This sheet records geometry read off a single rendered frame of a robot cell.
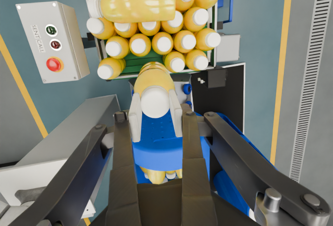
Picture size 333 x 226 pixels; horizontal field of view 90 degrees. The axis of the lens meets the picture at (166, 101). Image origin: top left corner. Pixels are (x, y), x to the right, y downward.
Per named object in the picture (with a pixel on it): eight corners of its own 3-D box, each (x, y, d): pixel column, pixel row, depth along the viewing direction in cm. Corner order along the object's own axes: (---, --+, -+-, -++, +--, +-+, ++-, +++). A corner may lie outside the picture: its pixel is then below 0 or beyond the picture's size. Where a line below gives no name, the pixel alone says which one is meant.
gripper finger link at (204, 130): (185, 125, 14) (219, 121, 14) (177, 103, 19) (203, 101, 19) (186, 140, 15) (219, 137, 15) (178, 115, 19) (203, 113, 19)
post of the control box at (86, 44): (119, 43, 147) (62, 51, 54) (118, 38, 146) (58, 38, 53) (124, 42, 148) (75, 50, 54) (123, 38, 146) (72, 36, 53)
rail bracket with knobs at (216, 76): (195, 82, 72) (202, 89, 62) (195, 65, 69) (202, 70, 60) (218, 80, 72) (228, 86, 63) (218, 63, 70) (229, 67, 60)
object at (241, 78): (197, 185, 214) (201, 195, 200) (185, 69, 160) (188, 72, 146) (237, 177, 215) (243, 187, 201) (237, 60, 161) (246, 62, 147)
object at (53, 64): (50, 71, 46) (48, 72, 45) (46, 58, 45) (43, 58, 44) (63, 70, 47) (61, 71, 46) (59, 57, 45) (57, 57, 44)
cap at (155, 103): (170, 111, 24) (172, 116, 22) (143, 115, 24) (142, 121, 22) (167, 85, 23) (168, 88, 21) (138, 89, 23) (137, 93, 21)
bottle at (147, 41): (145, 57, 67) (142, 63, 49) (130, 46, 65) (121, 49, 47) (154, 41, 65) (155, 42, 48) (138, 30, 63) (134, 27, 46)
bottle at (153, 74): (170, 87, 42) (182, 120, 24) (142, 91, 42) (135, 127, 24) (166, 58, 39) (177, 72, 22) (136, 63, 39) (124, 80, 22)
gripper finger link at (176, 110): (174, 110, 15) (182, 109, 15) (168, 88, 22) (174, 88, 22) (176, 138, 16) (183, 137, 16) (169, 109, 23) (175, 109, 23)
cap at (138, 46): (141, 55, 49) (140, 56, 47) (129, 48, 48) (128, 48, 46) (148, 43, 48) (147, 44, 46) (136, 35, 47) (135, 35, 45)
